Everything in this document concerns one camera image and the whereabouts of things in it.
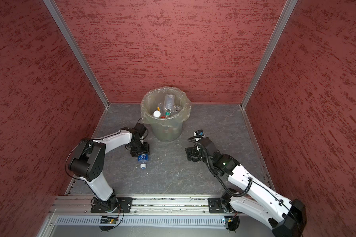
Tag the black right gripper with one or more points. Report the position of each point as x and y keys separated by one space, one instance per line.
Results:
x=194 y=150

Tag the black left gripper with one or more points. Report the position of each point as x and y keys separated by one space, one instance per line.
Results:
x=146 y=150

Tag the blue label bottle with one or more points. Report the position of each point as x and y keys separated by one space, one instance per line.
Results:
x=143 y=160

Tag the crane label clear bottle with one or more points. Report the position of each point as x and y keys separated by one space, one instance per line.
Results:
x=169 y=104

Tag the green band square bottle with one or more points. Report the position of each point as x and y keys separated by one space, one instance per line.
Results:
x=158 y=113

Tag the Pocari Sweat blue bottle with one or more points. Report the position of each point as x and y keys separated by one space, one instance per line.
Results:
x=176 y=109

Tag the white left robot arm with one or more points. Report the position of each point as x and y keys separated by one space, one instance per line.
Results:
x=87 y=163

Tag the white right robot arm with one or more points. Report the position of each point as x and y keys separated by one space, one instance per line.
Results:
x=246 y=194

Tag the clear plastic bin liner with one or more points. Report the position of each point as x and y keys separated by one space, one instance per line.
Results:
x=156 y=96

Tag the grey mesh waste bin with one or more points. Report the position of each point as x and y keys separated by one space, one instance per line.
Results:
x=166 y=133

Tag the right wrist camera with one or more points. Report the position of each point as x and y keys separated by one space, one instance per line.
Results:
x=199 y=133

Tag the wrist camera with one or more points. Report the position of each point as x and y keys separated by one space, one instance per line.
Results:
x=199 y=133
x=141 y=130

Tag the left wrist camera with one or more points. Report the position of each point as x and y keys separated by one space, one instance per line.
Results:
x=141 y=130

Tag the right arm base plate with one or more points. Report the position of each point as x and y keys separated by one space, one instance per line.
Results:
x=219 y=205

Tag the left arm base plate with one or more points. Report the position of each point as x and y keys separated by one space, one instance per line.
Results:
x=114 y=205

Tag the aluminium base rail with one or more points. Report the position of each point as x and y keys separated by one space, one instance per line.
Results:
x=174 y=205

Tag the white perforated cable duct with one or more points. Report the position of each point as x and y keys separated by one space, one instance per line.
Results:
x=215 y=222

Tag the left aluminium corner post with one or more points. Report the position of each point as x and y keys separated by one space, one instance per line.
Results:
x=63 y=27

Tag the aluminium corner post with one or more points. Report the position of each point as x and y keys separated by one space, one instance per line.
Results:
x=63 y=27
x=278 y=30

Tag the right aluminium corner post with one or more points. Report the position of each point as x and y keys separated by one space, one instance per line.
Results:
x=278 y=30

